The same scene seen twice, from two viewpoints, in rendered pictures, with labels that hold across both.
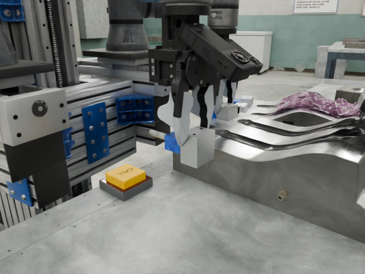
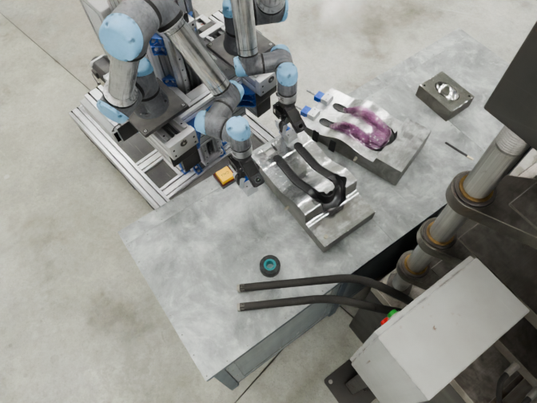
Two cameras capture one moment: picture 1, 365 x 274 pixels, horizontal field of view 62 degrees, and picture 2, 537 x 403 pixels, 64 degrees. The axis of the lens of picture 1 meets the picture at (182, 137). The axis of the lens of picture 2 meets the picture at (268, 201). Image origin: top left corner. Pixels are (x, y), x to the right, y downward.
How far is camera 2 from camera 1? 1.35 m
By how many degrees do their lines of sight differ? 43
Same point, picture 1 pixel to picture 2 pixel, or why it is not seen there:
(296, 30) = not seen: outside the picture
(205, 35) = (247, 166)
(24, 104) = (177, 145)
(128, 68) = not seen: hidden behind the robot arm
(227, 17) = (286, 101)
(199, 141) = (248, 190)
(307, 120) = (343, 145)
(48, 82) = (184, 85)
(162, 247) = (232, 219)
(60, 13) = not seen: hidden behind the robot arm
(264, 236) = (272, 223)
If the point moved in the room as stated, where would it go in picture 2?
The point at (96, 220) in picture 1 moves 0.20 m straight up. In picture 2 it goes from (210, 199) to (202, 174)
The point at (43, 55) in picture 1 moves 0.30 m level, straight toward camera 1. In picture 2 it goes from (180, 73) to (184, 128)
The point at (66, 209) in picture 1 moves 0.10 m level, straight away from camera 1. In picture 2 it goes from (198, 189) to (196, 169)
